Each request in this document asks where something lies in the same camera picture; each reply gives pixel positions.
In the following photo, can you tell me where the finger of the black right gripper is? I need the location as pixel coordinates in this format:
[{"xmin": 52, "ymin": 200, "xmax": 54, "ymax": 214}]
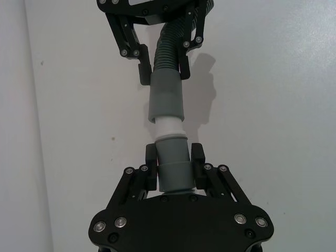
[
  {"xmin": 104, "ymin": 12, "xmax": 153, "ymax": 86},
  {"xmin": 177, "ymin": 5, "xmax": 206, "ymax": 80}
]

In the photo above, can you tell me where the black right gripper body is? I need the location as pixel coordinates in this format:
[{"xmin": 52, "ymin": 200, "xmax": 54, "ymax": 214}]
[{"xmin": 97, "ymin": 0, "xmax": 200, "ymax": 26}]

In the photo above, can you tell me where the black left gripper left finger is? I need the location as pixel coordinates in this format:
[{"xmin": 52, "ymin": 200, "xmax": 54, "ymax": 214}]
[{"xmin": 111, "ymin": 143, "xmax": 160, "ymax": 205}]

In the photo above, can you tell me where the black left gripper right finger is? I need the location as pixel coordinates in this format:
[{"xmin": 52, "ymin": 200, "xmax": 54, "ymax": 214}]
[{"xmin": 191, "ymin": 143, "xmax": 247, "ymax": 205}]

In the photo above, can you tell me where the grey stepped hose cuff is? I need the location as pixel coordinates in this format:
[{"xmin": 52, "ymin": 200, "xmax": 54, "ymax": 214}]
[{"xmin": 154, "ymin": 136, "xmax": 197, "ymax": 195}]

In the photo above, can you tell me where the white plastic tube connector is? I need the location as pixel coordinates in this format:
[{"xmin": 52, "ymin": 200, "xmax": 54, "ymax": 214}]
[{"xmin": 153, "ymin": 117, "xmax": 188, "ymax": 144}]

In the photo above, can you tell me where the dark corrugated hose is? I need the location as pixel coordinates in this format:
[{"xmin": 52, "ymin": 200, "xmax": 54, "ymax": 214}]
[{"xmin": 148, "ymin": 0, "xmax": 216, "ymax": 124}]

